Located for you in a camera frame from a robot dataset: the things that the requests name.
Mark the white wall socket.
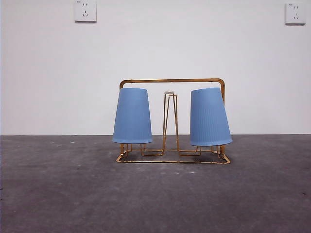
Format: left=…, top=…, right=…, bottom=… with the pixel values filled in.
left=74, top=0, right=97, bottom=24
left=284, top=2, right=307, bottom=25

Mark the blue ribbed plastic cup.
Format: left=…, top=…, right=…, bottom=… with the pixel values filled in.
left=190, top=87, right=233, bottom=147
left=111, top=88, right=154, bottom=144

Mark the gold wire cup rack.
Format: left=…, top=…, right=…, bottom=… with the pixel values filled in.
left=115, top=77, right=231, bottom=165

